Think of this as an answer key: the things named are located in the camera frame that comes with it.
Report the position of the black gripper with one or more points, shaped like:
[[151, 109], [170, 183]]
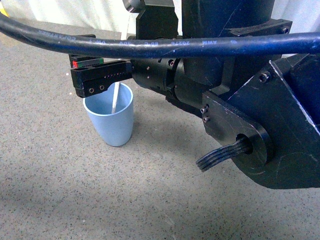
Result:
[[92, 75]]

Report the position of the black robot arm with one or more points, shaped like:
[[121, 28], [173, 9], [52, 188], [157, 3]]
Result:
[[264, 110]]

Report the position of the white chopstick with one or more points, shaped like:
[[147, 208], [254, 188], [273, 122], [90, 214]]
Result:
[[115, 97]]

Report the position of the blue plastic cup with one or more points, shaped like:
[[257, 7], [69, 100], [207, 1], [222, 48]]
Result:
[[114, 128]]

